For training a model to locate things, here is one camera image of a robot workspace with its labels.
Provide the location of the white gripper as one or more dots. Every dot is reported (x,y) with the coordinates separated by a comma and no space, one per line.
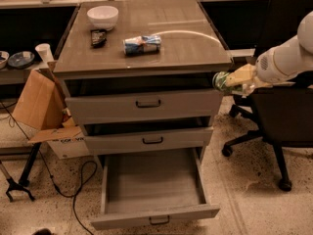
(268,70)

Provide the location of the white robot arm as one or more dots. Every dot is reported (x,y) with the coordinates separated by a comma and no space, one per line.
(295,56)

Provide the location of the top grey drawer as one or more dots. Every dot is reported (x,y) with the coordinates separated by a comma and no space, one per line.
(144,106)

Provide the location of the grey drawer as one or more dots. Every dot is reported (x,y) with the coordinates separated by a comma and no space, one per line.
(149,141)
(144,106)
(152,188)

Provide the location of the middle grey drawer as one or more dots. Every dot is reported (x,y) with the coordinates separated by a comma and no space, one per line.
(149,141)

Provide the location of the grey drawer cabinet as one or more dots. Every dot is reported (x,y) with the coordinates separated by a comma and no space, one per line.
(149,88)

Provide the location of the blue white soda can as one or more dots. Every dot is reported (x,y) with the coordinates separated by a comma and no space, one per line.
(141,44)

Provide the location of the bottom grey drawer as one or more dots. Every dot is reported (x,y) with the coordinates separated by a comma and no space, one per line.
(152,188)

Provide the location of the black office chair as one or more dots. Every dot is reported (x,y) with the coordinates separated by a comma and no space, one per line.
(282,112)

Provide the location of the dark snack packet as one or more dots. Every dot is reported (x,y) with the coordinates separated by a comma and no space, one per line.
(98,37)

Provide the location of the white bowl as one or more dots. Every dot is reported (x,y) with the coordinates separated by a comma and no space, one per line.
(104,17)

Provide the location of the white paper cup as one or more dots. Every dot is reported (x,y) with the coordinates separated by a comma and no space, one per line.
(44,51)

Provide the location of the brown cardboard box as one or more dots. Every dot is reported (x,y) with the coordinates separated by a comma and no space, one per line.
(42,107)

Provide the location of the dark blue plate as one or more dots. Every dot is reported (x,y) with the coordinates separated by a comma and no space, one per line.
(21,60)

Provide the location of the small bowl at left edge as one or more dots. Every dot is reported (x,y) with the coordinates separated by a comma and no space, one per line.
(4,56)

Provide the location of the black stand leg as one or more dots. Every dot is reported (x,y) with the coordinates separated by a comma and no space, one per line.
(29,164)

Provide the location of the black clamp tool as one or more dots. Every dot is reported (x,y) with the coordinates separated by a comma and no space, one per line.
(13,185)

